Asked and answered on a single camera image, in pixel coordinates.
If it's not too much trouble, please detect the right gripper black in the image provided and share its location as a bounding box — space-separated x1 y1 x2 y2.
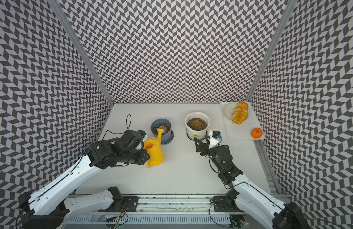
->
194 135 224 171

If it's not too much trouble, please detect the yellow plastic watering can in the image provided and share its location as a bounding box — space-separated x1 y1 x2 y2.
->
144 128 165 168

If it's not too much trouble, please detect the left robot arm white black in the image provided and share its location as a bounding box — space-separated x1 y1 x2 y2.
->
15 130 150 229

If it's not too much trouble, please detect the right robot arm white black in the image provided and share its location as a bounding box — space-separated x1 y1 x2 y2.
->
194 136 310 229

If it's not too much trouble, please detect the green red succulent plant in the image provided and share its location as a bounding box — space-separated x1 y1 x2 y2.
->
190 118 204 130

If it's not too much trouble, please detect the pink succulent plant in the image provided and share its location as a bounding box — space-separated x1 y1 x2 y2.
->
156 123 170 135

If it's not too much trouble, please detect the white plastic flower pot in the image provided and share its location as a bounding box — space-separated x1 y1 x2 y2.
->
185 112 211 141

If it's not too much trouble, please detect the white cutting board tray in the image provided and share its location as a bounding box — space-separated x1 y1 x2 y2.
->
219 101 266 141

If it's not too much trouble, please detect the blue plastic flower pot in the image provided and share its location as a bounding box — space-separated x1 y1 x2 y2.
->
150 118 174 145

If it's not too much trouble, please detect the white round plate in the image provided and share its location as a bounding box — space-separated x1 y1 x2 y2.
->
223 103 238 121

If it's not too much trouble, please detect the small orange pumpkin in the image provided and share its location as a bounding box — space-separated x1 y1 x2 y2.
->
251 128 263 139

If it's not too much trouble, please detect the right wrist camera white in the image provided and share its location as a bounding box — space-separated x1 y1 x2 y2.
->
209 130 222 149

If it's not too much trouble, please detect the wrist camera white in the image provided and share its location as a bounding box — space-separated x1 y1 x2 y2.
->
137 130 148 142
209 130 222 149

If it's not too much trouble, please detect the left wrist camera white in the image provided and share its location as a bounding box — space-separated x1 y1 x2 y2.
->
137 130 148 142

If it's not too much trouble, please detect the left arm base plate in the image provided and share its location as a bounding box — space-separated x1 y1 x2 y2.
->
106 196 139 213

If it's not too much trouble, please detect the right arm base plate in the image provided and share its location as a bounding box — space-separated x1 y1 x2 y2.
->
210 196 242 212

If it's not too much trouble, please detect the aluminium front rail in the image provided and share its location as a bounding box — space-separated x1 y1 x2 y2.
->
64 194 283 215

